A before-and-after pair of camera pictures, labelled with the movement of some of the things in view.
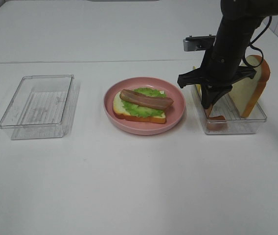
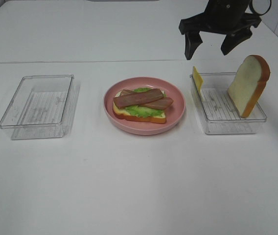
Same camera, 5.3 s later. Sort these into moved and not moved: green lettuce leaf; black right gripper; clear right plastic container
Moved: black right gripper
Not moved: green lettuce leaf; clear right plastic container
